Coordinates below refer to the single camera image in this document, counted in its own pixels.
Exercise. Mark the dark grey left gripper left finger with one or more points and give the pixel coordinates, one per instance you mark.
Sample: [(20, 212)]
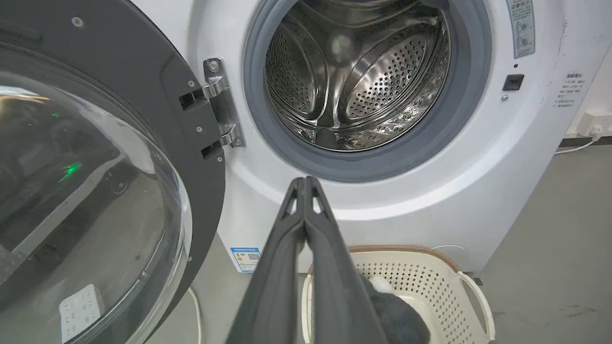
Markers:
[(272, 286)]

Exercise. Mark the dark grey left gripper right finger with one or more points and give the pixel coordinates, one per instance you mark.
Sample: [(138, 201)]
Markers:
[(334, 286)]

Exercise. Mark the white front-load washing machine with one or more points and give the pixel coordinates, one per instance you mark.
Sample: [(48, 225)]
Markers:
[(430, 181)]

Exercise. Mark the black round washing machine door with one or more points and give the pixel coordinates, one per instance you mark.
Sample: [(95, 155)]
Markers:
[(95, 167)]

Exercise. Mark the dark grey cloth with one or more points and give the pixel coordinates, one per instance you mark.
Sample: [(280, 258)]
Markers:
[(397, 317)]

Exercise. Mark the cream perforated laundry basket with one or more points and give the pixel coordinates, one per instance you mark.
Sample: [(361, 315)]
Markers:
[(430, 286)]

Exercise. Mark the white power strip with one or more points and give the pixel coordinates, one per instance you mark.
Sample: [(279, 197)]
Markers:
[(80, 310)]

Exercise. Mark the white wall socket plug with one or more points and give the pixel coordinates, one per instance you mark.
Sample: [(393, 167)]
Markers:
[(595, 125)]

